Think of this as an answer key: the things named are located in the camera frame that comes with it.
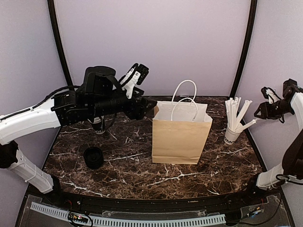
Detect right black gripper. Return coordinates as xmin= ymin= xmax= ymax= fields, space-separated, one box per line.
xmin=255 ymin=99 xmax=294 ymax=120

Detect single paper straw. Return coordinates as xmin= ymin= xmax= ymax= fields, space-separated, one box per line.
xmin=235 ymin=119 xmax=257 ymax=133

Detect brown paper bag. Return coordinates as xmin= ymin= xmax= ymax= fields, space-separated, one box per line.
xmin=151 ymin=79 xmax=213 ymax=165

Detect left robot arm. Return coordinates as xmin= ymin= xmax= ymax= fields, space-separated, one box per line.
xmin=0 ymin=63 xmax=157 ymax=206

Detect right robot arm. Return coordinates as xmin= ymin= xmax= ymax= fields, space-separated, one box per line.
xmin=241 ymin=79 xmax=303 ymax=205

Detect wrapped paper straws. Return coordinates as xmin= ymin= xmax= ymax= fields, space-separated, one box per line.
xmin=225 ymin=97 xmax=252 ymax=131

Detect white cup holding straws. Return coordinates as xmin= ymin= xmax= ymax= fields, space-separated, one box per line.
xmin=223 ymin=127 xmax=241 ymax=145

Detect stack of paper cups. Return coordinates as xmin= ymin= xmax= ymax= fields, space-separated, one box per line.
xmin=88 ymin=116 xmax=106 ymax=134

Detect stack of black lids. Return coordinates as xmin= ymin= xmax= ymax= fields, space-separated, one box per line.
xmin=83 ymin=147 xmax=104 ymax=169

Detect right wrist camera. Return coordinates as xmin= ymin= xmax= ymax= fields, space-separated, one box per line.
xmin=261 ymin=87 xmax=281 ymax=104

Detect right black frame post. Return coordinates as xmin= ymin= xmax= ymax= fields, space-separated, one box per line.
xmin=229 ymin=0 xmax=258 ymax=98

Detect black frame post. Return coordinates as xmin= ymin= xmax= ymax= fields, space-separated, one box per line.
xmin=47 ymin=0 xmax=73 ymax=86
xmin=229 ymin=0 xmax=258 ymax=98

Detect grey cable duct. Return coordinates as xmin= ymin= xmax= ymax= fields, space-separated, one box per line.
xmin=30 ymin=202 xmax=226 ymax=227

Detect left black frame post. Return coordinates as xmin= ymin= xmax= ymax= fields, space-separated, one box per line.
xmin=47 ymin=0 xmax=73 ymax=86

